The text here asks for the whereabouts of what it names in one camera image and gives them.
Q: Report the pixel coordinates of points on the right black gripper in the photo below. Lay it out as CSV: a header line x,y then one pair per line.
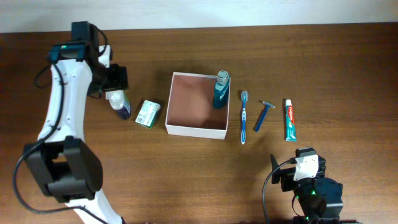
x,y
288,177

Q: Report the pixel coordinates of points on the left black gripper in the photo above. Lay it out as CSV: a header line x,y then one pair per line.
x,y
118,80

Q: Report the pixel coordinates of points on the clear pump soap bottle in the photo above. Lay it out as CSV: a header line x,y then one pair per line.
x,y
120,103

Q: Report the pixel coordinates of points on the green white soap box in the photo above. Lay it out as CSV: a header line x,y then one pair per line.
x,y
147,114

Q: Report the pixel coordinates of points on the toothpaste tube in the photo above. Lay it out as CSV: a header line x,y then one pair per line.
x,y
289,122

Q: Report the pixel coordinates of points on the blue disposable razor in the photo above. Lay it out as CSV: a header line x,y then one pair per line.
x,y
263,114

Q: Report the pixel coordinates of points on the blue white toothbrush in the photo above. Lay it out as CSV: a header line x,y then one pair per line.
x,y
244,98

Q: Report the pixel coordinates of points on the teal mouthwash bottle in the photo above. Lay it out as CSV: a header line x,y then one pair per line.
x,y
221,88

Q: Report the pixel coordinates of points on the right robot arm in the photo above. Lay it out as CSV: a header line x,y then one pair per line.
x,y
320,197

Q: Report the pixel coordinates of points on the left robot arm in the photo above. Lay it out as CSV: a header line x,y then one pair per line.
x,y
63,166

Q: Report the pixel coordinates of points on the white cardboard box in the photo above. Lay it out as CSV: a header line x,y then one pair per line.
x,y
190,110

